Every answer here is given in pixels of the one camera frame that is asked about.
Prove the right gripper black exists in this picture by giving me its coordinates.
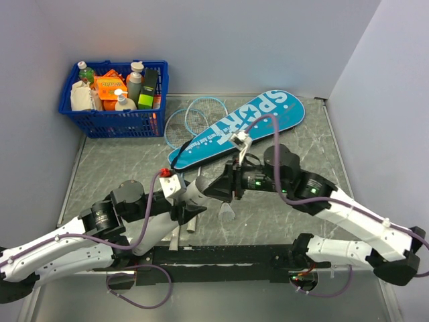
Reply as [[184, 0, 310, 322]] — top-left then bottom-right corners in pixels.
[[202, 152, 289, 203]]

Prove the white shuttlecock tube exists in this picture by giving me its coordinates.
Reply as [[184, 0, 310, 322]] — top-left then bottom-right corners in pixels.
[[133, 174, 210, 256]]

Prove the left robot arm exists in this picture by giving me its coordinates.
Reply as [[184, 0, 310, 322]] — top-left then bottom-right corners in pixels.
[[1, 180, 207, 304]]

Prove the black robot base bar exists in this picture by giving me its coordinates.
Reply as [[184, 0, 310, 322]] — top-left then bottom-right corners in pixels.
[[92, 244, 332, 286]]

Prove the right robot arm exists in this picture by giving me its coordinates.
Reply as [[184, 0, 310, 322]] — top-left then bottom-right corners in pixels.
[[204, 144, 425, 286]]

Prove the white shuttlecock on table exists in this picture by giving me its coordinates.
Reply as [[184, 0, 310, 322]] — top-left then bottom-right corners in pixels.
[[218, 202, 235, 221]]

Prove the blue SPORT racket cover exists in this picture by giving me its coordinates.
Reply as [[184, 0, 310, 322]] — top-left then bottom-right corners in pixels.
[[168, 90, 305, 172]]

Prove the blue racket near basket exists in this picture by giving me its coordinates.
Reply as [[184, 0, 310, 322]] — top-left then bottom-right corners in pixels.
[[164, 109, 208, 149]]

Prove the blue racket behind cover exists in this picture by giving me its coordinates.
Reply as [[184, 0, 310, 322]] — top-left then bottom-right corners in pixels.
[[184, 97, 228, 136]]

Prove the blue plastic shopping basket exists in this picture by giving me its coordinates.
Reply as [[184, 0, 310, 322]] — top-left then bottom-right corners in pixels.
[[58, 60, 169, 138]]

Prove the black and green box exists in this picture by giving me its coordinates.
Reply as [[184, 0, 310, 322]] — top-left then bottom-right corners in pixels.
[[137, 68, 159, 109]]

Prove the small white pump bottle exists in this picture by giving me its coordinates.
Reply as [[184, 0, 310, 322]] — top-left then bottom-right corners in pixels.
[[114, 89, 137, 111]]

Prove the orange round item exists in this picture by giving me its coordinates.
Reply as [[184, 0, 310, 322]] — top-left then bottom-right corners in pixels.
[[103, 100, 117, 111]]

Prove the grey bottle white pump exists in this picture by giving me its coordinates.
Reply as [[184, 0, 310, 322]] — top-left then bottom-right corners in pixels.
[[127, 61, 144, 106]]

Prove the orange snack box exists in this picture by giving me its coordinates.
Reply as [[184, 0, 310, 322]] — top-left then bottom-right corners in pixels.
[[94, 76, 127, 101]]

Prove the beige cloth bag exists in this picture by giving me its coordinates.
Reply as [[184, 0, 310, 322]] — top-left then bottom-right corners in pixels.
[[70, 80, 103, 111]]

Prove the green bottle white cap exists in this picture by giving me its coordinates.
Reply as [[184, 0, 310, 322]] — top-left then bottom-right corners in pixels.
[[77, 61, 96, 85]]

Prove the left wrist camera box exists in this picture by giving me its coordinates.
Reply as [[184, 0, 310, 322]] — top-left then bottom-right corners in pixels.
[[160, 168, 186, 200]]

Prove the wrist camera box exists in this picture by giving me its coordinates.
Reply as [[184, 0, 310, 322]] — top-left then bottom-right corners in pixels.
[[230, 131, 253, 165], [160, 168, 186, 200]]

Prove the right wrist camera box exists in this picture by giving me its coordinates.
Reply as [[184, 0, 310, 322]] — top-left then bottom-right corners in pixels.
[[230, 131, 253, 165]]

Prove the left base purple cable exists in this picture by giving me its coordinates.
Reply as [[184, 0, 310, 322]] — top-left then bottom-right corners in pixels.
[[105, 263, 172, 308]]

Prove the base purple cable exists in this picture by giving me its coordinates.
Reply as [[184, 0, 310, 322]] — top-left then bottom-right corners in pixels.
[[290, 264, 355, 299], [105, 263, 172, 308]]

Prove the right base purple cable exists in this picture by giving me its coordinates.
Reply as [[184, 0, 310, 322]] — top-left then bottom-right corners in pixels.
[[290, 264, 355, 299]]

